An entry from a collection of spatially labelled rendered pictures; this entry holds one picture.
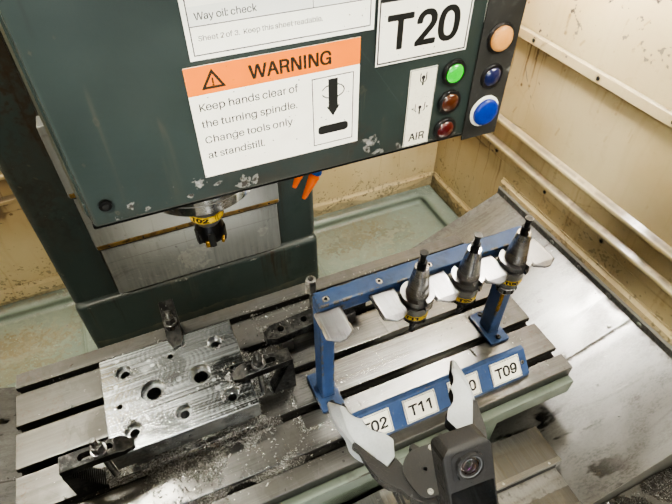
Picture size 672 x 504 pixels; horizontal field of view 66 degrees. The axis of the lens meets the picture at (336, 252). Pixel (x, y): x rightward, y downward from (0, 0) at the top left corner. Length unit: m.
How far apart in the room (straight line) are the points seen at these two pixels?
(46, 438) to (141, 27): 1.02
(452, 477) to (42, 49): 0.45
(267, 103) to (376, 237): 1.55
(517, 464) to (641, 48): 0.98
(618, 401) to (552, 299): 0.32
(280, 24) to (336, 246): 1.55
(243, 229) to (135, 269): 0.30
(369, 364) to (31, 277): 1.19
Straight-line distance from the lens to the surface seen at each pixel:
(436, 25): 0.52
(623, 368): 1.54
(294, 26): 0.46
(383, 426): 1.14
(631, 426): 1.49
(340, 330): 0.91
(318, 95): 0.49
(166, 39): 0.44
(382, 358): 1.26
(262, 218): 1.42
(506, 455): 1.39
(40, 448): 1.30
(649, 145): 1.41
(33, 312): 2.00
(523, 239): 1.02
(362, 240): 1.98
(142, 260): 1.42
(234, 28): 0.44
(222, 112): 0.47
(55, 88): 0.45
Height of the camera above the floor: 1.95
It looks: 45 degrees down
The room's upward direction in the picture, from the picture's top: straight up
